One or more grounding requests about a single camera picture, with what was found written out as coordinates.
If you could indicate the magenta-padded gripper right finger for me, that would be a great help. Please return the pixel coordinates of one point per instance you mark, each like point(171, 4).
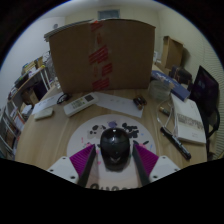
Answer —
point(165, 166)

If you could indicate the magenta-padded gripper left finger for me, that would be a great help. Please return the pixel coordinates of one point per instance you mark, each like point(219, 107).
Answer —
point(61, 166)

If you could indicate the black computer mouse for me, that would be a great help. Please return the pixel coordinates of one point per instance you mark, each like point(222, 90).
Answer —
point(115, 148)

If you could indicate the white printed mouse pad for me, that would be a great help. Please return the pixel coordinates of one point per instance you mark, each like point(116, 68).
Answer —
point(83, 133)

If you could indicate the black marker pen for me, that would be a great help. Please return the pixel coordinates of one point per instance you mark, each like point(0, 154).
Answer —
point(176, 142)

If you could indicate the white notebook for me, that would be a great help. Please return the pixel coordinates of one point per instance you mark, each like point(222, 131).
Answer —
point(188, 120)

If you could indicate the white shelf unit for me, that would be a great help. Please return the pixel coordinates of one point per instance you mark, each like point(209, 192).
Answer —
point(8, 133)

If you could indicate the white paper sheet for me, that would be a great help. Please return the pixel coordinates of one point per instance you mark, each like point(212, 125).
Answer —
point(45, 104)
point(116, 104)

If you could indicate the white remote with display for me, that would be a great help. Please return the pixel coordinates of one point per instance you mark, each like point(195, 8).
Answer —
point(80, 104)

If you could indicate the small brown batteries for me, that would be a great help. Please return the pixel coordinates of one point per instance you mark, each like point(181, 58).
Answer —
point(140, 101)

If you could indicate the clear plastic container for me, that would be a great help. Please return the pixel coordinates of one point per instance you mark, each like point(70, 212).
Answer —
point(159, 90)

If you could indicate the blue book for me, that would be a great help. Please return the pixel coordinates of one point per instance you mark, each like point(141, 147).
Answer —
point(180, 90)

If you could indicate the black office chair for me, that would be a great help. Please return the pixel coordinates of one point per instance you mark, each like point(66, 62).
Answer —
point(205, 86)

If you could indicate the wooden side desk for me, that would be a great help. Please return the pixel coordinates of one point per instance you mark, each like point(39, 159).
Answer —
point(28, 83)

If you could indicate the dark bag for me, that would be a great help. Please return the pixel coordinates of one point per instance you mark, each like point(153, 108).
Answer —
point(181, 75)

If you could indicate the large brown cardboard box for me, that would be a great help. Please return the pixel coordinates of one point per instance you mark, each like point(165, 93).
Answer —
point(73, 60)

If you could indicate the small brown cardboard box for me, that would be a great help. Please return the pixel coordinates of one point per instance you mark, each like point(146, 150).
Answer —
point(171, 51)

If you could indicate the round wall clock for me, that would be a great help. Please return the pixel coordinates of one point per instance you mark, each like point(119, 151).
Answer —
point(55, 26)

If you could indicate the wall window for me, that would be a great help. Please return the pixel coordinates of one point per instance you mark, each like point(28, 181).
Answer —
point(108, 14)

